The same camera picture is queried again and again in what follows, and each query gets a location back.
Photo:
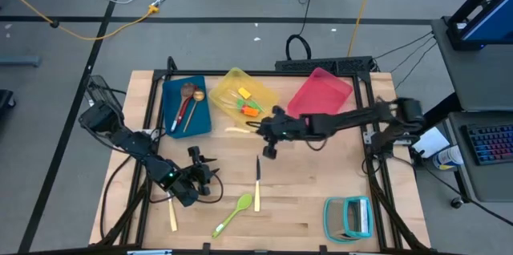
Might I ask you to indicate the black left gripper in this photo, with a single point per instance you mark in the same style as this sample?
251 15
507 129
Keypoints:
196 187

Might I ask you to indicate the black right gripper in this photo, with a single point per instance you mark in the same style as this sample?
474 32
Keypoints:
292 128

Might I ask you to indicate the green silicone spoon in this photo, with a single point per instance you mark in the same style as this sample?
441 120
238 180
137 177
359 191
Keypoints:
244 201

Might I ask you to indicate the red silicone spoon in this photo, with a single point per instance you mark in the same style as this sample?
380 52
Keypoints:
182 110

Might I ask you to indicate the wooden stick utensil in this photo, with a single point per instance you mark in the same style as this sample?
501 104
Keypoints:
173 219

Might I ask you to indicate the gold metal spoon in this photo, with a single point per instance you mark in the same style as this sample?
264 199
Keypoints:
198 95

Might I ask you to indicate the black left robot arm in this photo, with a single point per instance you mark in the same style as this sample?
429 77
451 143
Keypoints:
136 144

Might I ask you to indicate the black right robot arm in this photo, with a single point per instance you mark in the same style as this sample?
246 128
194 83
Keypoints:
352 118

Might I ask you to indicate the yellow translucent plastic bin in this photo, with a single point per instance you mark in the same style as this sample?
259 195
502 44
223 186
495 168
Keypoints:
264 92

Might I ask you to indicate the blue plastic bin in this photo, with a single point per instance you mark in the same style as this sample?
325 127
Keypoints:
200 120

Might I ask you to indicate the pink translucent plastic bin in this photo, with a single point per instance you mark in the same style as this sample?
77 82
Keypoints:
320 94

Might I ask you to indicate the black perforated metal box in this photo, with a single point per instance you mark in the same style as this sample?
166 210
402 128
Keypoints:
320 64

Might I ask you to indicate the teal-framed metal box grater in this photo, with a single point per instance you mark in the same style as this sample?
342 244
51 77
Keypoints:
340 219

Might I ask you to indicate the white wipes canister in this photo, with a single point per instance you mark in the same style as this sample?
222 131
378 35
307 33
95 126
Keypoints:
447 159

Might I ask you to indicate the black caster wheel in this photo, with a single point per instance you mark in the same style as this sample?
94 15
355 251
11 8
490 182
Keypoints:
457 203

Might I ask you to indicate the black chair base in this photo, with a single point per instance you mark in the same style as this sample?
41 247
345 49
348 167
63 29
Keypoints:
6 98

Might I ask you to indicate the grey desk foot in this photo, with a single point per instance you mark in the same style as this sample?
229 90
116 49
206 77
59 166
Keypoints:
20 61

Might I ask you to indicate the grey side desk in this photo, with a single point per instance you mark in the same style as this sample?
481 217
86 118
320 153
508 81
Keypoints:
481 78

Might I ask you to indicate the backlit computer keyboard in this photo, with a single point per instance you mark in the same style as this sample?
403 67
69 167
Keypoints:
489 144

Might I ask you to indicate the grey keyboard desk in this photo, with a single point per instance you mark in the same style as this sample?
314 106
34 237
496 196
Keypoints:
489 184

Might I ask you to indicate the computer monitor blue screen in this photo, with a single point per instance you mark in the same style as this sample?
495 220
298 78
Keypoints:
497 22

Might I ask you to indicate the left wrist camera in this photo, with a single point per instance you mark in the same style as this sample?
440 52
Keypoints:
194 154

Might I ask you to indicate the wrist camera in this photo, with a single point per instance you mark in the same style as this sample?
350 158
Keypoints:
194 154
269 152

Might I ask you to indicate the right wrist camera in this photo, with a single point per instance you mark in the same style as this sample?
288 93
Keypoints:
269 152

